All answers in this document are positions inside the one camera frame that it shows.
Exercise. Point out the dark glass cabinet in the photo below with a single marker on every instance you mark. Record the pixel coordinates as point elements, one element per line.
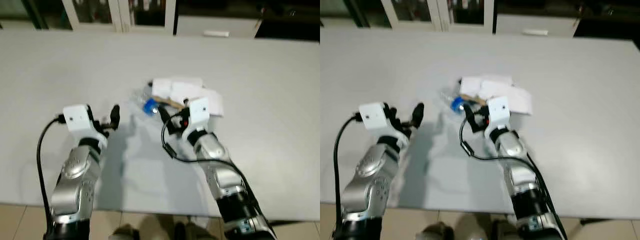
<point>345,11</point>
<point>25,12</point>

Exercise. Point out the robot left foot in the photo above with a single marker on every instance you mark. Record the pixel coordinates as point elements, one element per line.
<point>434,233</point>
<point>125,233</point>

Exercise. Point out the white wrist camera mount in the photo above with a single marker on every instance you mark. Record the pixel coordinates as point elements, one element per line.
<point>374,115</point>
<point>199,112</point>
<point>499,110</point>
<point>77,117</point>

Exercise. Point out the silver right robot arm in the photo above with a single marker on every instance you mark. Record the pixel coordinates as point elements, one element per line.
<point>520,175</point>
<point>225,182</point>

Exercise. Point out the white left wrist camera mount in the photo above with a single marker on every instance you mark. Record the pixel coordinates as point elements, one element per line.
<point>77,117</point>
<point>374,115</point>

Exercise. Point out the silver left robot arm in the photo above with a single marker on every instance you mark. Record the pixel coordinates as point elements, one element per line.
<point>372,182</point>
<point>75,180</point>

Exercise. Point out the clear bottle with blue cap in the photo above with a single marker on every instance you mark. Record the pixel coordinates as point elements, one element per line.
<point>149,106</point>
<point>457,104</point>

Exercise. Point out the white drawer cabinet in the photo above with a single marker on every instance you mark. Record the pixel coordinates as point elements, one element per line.
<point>537,22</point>
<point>220,24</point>

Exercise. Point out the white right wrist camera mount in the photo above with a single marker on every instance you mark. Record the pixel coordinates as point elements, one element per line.
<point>499,110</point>
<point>199,112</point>

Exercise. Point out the white glass door cabinet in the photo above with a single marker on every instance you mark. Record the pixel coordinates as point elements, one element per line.
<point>442,20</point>
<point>122,20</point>

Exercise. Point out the folded white tissue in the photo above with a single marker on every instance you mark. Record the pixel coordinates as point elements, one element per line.
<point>212,100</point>
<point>520,100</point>

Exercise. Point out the brown wooden stick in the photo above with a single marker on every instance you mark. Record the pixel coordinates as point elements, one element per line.
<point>472,98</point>
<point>167,100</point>

